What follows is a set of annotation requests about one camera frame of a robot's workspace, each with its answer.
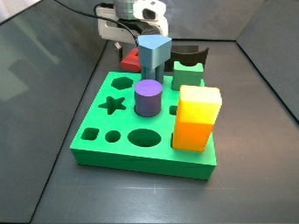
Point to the green foam shape-sorter base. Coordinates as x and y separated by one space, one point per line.
117 139

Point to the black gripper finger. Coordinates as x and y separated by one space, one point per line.
146 29

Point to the purple cylinder block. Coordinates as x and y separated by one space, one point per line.
148 91

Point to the green notched block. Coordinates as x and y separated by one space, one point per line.
185 75

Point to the black curved fixture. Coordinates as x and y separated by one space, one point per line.
188 55

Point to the blue triangular block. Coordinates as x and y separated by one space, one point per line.
153 52

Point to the yellow rectangular block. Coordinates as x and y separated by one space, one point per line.
196 114

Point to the red square-circle object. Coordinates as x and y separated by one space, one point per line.
129 62

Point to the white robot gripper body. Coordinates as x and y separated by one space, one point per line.
118 18

